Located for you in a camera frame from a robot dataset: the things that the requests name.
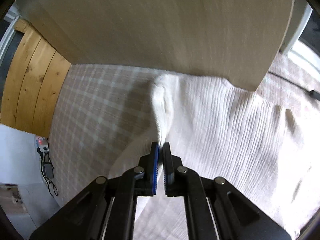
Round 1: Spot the cream knit sweater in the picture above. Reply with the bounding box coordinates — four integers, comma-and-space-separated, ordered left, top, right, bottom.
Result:
109, 74, 319, 239

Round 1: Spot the plaid beige floor mat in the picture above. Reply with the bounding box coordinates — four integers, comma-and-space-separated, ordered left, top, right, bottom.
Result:
49, 54, 319, 204

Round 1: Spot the white power strip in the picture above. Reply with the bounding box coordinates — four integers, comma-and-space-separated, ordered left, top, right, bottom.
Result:
35, 136, 50, 153

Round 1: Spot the pine plank panel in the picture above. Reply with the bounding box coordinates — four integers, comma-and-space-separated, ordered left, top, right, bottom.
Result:
1, 17, 71, 137

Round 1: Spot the light plywood board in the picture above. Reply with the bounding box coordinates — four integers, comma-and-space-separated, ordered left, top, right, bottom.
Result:
16, 0, 294, 91

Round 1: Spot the black charger with cable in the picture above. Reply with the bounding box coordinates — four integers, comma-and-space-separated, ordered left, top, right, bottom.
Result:
37, 147, 59, 197

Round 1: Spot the white window frame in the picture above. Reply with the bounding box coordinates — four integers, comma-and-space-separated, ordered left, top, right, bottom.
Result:
280, 0, 319, 80

